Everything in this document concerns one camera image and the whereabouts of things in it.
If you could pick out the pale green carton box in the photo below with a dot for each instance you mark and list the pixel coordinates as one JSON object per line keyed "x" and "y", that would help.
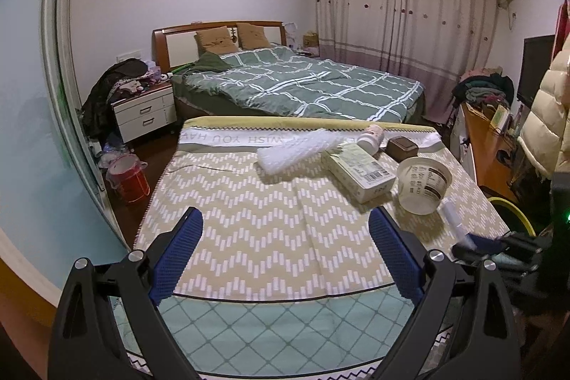
{"x": 358, "y": 171}

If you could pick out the brown right pillow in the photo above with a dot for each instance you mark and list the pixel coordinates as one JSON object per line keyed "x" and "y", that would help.
{"x": 251, "y": 36}

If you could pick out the tissue box on far nightstand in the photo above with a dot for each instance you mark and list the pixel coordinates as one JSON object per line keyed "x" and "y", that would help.
{"x": 310, "y": 40}

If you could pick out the green checked duvet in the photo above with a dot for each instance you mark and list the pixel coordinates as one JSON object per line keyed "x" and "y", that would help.
{"x": 276, "y": 81}

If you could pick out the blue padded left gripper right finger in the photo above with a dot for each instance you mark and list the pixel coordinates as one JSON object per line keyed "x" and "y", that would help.
{"x": 483, "y": 343}

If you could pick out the sliding glass wardrobe door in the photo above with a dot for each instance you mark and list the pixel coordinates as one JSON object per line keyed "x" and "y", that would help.
{"x": 50, "y": 215}

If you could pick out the small white pill bottle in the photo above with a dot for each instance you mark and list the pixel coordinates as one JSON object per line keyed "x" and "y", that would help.
{"x": 371, "y": 138}

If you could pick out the yellow rimmed trash bin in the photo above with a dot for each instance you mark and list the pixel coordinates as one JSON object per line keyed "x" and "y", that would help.
{"x": 512, "y": 216}

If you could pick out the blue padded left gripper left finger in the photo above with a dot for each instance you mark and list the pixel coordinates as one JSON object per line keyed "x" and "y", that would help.
{"x": 85, "y": 341}

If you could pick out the black television screen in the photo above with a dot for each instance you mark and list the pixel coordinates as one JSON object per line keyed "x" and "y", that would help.
{"x": 537, "y": 57}

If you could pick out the white nightstand with drawers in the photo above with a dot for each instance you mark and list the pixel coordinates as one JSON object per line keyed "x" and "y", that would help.
{"x": 151, "y": 110}

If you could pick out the small brown box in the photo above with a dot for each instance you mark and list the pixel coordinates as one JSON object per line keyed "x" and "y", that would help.
{"x": 401, "y": 148}

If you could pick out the white yogurt tub cup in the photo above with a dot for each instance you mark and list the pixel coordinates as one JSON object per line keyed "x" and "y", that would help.
{"x": 422, "y": 184}

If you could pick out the red bucket bag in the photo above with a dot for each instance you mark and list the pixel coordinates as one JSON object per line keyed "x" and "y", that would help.
{"x": 126, "y": 176}

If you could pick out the dark clothes pile on nightstand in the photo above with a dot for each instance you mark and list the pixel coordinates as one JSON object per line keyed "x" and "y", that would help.
{"x": 123, "y": 79}

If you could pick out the wooden side desk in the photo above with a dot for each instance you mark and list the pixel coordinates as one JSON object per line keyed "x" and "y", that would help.
{"x": 491, "y": 176}

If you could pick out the wooden bed with headboard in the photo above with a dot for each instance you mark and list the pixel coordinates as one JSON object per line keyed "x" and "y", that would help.
{"x": 175, "y": 46}

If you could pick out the brown left pillow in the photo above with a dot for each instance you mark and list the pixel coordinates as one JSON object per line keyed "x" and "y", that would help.
{"x": 216, "y": 40}

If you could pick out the blue white snack wrapper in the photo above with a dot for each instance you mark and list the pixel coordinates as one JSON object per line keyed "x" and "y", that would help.
{"x": 455, "y": 223}

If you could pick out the clothes pile on desk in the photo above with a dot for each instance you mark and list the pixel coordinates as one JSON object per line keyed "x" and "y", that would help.
{"x": 482, "y": 86}

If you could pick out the small picture frame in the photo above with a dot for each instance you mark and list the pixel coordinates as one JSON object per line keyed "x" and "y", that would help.
{"x": 500, "y": 119}

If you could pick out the patterned beige green tablecloth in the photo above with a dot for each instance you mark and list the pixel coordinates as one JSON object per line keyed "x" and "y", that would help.
{"x": 285, "y": 282}

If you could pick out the cream puffer jacket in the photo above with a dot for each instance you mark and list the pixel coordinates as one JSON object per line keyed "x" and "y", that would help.
{"x": 544, "y": 137}

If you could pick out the brown pillow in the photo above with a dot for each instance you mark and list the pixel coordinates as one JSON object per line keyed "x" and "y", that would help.
{"x": 216, "y": 40}
{"x": 251, "y": 36}

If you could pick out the pink white striped curtain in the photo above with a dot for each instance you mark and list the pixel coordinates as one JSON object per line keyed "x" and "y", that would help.
{"x": 431, "y": 41}

